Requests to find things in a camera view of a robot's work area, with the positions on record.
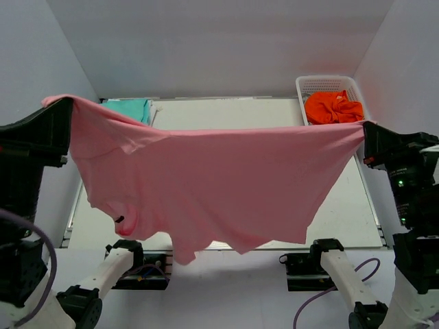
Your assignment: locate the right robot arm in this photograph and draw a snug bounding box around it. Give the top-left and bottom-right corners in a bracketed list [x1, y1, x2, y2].
[309, 123, 438, 328]

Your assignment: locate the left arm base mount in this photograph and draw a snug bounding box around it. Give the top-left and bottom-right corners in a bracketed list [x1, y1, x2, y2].
[112, 251, 173, 291]

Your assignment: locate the orange t-shirt in basket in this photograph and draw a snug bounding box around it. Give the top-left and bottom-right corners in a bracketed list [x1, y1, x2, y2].
[305, 90, 364, 125]

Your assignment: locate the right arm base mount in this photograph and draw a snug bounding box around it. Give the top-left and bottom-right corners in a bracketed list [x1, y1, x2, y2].
[278, 253, 335, 292]

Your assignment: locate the white plastic basket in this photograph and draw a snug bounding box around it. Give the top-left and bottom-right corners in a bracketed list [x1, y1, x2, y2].
[296, 75, 370, 126]

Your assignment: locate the folded teal t-shirt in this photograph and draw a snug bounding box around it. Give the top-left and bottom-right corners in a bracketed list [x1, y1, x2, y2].
[102, 98, 152, 125]

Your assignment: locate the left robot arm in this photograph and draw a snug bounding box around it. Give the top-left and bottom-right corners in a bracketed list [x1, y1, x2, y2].
[1, 97, 145, 328]

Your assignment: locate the white folded cloth under teal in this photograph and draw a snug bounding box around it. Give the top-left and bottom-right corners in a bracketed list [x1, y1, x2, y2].
[149, 105, 163, 127]

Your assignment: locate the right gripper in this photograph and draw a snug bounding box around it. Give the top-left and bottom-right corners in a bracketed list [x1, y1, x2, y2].
[362, 119, 439, 224]

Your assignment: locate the pink t-shirt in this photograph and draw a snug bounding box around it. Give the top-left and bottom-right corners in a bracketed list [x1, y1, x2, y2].
[40, 93, 378, 266]

